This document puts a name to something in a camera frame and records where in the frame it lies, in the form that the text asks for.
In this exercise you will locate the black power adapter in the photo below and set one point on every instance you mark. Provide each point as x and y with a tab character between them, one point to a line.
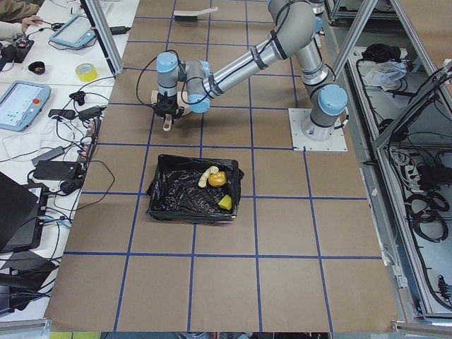
91	113

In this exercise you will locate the white crumpled cloth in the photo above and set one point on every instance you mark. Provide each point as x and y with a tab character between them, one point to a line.
386	75

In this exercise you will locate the teach pendant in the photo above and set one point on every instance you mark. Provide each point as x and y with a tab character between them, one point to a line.
74	34
21	103

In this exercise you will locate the upper teach pendant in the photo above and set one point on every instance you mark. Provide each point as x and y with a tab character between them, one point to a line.
74	34

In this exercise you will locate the aluminium frame post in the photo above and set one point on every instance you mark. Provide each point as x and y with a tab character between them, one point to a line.
103	34

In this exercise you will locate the small black bowl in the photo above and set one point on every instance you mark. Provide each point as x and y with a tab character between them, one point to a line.
37	67

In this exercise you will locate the yellow potato toy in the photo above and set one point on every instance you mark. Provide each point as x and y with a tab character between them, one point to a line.
217	179

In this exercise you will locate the black laptop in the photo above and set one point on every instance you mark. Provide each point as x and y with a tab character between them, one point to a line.
22	210

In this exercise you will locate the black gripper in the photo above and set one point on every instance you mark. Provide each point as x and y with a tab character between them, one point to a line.
166	103

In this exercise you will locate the pink bin with black bag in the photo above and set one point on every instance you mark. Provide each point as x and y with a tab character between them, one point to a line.
176	196

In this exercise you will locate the black flat hard drive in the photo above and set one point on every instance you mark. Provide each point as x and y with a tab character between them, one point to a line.
56	170

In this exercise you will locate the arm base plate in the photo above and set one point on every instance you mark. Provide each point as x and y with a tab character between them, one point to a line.
307	136

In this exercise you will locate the beige hand brush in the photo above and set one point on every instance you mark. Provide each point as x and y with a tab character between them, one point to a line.
192	16

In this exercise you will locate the person's hand at desk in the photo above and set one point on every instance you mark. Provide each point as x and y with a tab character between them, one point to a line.
31	21

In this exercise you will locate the yellow tape roll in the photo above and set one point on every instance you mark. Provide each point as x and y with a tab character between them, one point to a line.
86	72

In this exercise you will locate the yellow sponge piece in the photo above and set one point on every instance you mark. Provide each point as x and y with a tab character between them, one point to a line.
225	203

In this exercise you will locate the lower teach pendant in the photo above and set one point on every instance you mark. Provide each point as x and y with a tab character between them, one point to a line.
21	103

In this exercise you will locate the black webcam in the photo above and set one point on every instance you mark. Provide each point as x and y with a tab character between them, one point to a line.
78	97

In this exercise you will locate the beige plastic dustpan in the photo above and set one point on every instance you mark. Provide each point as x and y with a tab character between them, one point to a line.
167	121

